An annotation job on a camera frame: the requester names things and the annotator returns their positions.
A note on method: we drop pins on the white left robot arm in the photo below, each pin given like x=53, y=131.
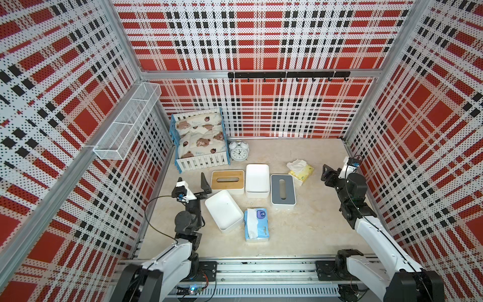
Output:
x=156, y=278

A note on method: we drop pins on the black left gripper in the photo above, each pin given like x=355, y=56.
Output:
x=205, y=187

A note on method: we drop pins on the white tissue box upright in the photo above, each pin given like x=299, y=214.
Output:
x=257, y=182

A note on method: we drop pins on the grey tissue box lid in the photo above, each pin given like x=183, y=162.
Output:
x=283, y=195

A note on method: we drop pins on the bear print bedding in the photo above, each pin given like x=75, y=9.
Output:
x=200, y=135

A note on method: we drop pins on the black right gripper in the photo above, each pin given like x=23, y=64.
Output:
x=331, y=173

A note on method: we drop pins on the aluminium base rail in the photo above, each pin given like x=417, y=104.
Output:
x=274, y=277

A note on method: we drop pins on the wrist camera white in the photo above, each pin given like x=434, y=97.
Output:
x=182, y=193
x=350, y=165

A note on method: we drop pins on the bamboo tissue box lid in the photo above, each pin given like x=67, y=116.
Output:
x=231, y=180

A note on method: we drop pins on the white tissue box base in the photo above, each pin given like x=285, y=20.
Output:
x=225, y=211

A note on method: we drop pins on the black hook rail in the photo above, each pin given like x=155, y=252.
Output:
x=290, y=75

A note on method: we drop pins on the white wire basket shelf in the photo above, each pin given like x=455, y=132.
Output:
x=122, y=132

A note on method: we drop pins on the yellow tissue paper pack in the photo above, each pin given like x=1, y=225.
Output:
x=300, y=170

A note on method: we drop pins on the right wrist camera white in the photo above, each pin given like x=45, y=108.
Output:
x=350, y=165

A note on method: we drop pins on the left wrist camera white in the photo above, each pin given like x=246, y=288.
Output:
x=182, y=193

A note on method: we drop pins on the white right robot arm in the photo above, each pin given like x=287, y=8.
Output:
x=396, y=276

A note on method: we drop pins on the blue tissue paper pack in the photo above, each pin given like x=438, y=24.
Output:
x=256, y=225

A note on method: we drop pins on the white alarm clock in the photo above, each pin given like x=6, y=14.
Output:
x=239, y=150

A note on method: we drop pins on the blue white toy crib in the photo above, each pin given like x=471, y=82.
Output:
x=198, y=162

